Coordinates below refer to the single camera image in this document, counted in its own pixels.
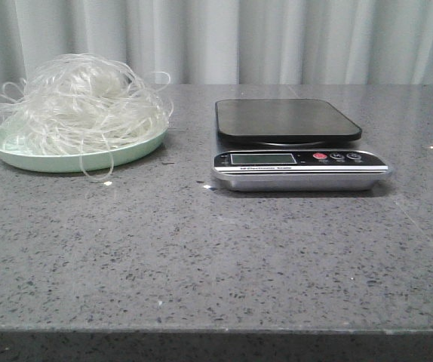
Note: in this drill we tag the translucent white vermicelli bundle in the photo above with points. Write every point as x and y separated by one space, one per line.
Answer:
85 89

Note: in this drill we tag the silver black kitchen scale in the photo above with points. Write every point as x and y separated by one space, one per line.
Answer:
291 145

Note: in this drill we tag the white pleated curtain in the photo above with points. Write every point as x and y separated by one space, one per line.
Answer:
229 42

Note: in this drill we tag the light green plastic plate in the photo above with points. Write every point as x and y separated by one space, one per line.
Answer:
66 149

